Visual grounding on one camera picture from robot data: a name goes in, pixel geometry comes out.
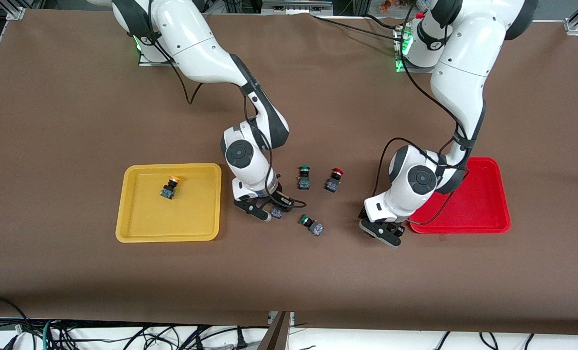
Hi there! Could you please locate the red push button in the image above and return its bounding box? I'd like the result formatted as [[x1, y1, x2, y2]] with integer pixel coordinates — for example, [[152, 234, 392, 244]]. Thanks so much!
[[325, 168, 345, 193]]

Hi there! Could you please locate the brown table cloth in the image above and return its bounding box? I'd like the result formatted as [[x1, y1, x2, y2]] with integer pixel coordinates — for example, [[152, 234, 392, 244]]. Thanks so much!
[[0, 9, 578, 336]]

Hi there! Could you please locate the yellow plastic tray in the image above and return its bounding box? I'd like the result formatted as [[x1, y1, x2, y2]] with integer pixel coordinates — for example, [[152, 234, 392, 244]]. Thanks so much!
[[115, 162, 222, 243]]

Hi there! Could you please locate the red plastic tray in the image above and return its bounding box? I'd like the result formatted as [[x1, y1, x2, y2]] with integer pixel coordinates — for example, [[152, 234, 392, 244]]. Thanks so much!
[[408, 157, 512, 234]]

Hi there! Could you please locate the brown wooden bar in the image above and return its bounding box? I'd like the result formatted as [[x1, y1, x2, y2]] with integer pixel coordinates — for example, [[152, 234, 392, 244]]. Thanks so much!
[[257, 311, 292, 350]]

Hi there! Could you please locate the grey device behind table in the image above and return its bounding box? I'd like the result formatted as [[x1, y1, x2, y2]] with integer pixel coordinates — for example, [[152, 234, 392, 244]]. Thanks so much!
[[262, 0, 334, 16]]

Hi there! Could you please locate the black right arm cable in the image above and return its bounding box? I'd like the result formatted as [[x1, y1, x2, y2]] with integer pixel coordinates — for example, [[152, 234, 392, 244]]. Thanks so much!
[[147, 27, 307, 207]]

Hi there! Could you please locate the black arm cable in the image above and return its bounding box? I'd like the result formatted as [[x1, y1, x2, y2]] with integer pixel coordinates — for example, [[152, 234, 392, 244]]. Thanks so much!
[[147, 27, 307, 207], [374, 0, 470, 229]]

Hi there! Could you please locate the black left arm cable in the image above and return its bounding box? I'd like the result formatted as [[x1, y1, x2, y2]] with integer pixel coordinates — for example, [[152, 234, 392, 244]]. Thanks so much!
[[374, 0, 470, 229]]

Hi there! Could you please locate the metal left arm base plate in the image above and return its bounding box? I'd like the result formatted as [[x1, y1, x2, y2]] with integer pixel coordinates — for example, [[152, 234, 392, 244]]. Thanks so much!
[[394, 25, 435, 74]]

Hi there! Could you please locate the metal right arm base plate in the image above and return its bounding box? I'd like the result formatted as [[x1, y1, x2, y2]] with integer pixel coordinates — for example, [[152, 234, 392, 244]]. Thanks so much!
[[137, 46, 169, 68]]

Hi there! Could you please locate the black cable on table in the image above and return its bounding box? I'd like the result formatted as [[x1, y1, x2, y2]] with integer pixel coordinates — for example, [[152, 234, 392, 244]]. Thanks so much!
[[312, 14, 406, 37]]

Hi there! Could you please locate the green floor cable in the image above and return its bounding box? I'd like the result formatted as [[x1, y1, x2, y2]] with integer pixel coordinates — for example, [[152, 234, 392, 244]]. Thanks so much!
[[42, 318, 55, 350]]

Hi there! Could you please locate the black looped floor cable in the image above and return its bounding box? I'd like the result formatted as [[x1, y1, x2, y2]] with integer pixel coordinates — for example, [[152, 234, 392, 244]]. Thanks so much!
[[0, 296, 33, 343]]

